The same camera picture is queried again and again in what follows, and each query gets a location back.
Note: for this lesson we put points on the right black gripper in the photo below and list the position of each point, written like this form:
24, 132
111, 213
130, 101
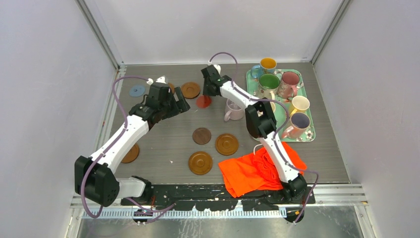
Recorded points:
204, 92

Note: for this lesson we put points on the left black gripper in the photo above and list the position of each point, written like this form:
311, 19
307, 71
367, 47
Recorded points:
179, 106

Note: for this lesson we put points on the red round coaster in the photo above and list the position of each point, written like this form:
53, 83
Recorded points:
203, 101

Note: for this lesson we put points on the brown wooden coaster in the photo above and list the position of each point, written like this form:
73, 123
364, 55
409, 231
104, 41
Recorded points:
226, 144
132, 154
200, 163
190, 90
171, 87

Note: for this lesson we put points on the dark walnut round coaster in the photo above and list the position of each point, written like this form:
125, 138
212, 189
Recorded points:
201, 136

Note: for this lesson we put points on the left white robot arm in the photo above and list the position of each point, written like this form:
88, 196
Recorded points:
94, 175

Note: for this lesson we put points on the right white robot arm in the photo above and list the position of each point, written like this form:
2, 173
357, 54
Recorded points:
261, 124

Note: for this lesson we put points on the blue round coaster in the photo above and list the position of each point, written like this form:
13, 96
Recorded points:
137, 91

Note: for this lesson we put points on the lilac ceramic mug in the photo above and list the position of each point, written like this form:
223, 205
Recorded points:
233, 111

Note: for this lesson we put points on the green inside mug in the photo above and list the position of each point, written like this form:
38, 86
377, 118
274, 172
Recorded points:
268, 85

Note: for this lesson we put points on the blue mug yellow inside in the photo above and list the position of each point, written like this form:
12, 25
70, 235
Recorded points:
266, 66

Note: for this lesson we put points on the cream white mug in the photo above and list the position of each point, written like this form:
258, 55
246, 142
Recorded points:
272, 104

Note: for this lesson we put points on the pink floral mug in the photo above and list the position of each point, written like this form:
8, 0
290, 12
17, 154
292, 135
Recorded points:
288, 85

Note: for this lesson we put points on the orange cloth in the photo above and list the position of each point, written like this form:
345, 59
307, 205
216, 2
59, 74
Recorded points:
255, 171

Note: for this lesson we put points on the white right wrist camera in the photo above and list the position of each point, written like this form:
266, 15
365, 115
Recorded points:
214, 69

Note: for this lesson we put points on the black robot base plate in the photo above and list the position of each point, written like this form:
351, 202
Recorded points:
215, 197

